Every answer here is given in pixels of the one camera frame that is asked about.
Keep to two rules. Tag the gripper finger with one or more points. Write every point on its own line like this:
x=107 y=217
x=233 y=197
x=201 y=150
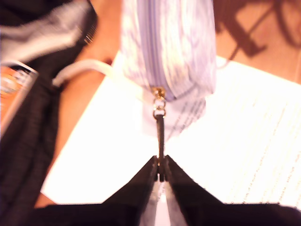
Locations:
x=134 y=202
x=190 y=202

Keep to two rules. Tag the purple snakeskin zipper pouch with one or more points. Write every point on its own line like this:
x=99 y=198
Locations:
x=169 y=47

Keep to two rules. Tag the printed paper sheet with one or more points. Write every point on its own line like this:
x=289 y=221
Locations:
x=235 y=141

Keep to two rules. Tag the black hoodie grey lining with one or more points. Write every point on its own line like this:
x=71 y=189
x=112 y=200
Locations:
x=23 y=153

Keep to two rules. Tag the orange LeRobot sticker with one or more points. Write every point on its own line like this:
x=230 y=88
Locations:
x=9 y=84

